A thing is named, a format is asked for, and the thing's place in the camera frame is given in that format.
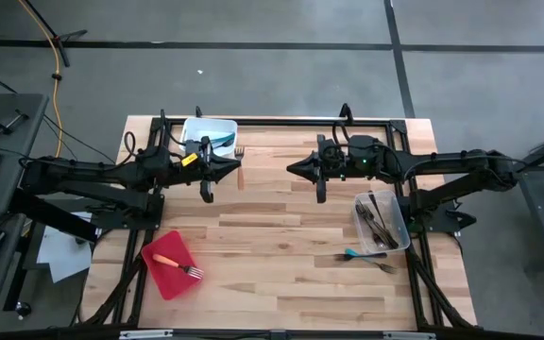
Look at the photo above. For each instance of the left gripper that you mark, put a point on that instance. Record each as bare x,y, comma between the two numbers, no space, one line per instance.
187,172

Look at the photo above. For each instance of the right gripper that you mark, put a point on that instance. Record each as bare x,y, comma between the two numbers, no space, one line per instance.
338,167

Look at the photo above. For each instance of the white plastic bin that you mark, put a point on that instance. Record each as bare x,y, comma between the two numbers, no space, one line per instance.
201,130

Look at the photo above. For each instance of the dark metal fork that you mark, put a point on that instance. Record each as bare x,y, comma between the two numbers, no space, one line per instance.
361,209
371,222
379,215
371,255
381,243
387,238

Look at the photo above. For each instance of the clear plastic container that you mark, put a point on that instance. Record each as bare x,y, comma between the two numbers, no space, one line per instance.
402,236

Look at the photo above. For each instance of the pinkish red plastic tray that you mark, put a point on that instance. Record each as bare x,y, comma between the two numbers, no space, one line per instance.
168,283

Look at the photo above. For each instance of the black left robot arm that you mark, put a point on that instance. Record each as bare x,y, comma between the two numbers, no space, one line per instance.
97,167

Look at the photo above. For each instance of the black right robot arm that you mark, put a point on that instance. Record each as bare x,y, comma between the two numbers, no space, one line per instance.
451,160

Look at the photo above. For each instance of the black table clamp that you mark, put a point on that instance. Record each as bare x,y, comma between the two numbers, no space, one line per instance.
198,112
346,113

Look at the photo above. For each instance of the black diagonal beam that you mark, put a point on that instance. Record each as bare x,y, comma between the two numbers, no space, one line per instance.
50,212

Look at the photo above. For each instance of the white paper sheets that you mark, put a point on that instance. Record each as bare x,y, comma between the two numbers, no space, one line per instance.
64,255

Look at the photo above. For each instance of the grey desk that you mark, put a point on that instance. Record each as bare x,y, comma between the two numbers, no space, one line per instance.
17,141

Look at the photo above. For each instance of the black tripod stand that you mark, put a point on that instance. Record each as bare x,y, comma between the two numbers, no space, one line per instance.
71,35

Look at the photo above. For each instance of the black caster wheel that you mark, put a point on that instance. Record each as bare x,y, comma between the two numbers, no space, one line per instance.
23,309

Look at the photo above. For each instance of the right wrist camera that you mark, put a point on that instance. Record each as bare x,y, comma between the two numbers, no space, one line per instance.
335,147

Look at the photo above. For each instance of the black aluminium frame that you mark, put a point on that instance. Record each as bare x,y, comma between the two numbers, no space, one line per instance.
277,122

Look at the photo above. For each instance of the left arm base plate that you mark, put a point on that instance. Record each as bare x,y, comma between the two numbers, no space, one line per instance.
130,219

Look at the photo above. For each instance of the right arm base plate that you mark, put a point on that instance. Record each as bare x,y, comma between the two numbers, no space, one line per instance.
456,222

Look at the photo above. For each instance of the silver metal bracket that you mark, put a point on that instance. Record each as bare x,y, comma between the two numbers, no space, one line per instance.
409,335
144,334

